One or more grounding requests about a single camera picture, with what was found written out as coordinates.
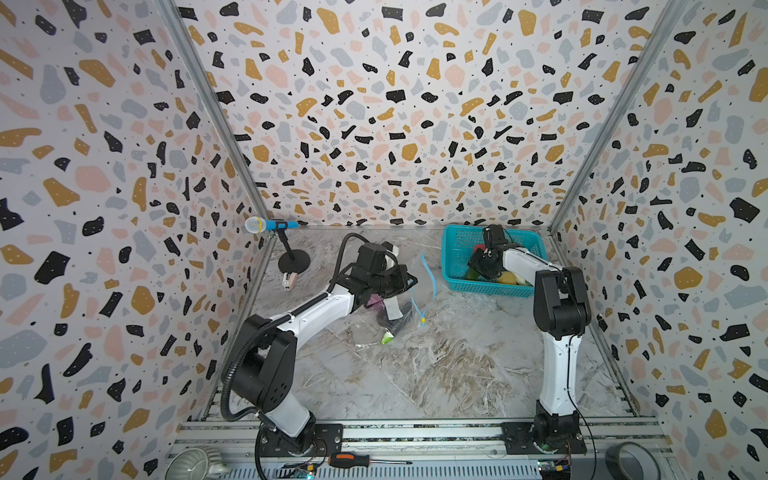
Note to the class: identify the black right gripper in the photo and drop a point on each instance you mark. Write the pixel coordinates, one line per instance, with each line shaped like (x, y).
(480, 261)

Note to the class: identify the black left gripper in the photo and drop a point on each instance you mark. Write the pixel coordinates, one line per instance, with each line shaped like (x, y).
(399, 273)

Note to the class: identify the clear zip top bag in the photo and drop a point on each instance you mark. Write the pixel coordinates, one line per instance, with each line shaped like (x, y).
(437, 341)

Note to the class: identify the dark eggplant toy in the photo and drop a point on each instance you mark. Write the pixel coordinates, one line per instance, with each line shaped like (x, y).
(391, 327)

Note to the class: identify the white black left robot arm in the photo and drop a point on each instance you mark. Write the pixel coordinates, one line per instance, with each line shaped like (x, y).
(257, 377)

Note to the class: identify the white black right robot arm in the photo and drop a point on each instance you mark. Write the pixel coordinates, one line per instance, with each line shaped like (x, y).
(562, 313)

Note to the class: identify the teal plastic basket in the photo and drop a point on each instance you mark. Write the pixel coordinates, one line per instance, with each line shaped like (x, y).
(459, 243)

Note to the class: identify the black microphone stand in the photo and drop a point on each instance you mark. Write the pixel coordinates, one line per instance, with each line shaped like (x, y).
(292, 261)

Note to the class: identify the pink white small device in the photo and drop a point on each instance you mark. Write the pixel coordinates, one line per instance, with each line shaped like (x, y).
(289, 280)

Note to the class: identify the blue microphone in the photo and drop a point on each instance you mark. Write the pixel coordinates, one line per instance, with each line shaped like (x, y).
(257, 225)

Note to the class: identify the grey tape roll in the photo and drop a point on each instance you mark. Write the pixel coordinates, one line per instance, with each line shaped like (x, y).
(631, 461)

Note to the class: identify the orange handle screwdriver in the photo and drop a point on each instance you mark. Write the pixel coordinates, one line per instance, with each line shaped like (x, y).
(348, 460)

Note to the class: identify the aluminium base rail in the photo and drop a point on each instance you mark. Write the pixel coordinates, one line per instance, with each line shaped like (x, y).
(476, 449)

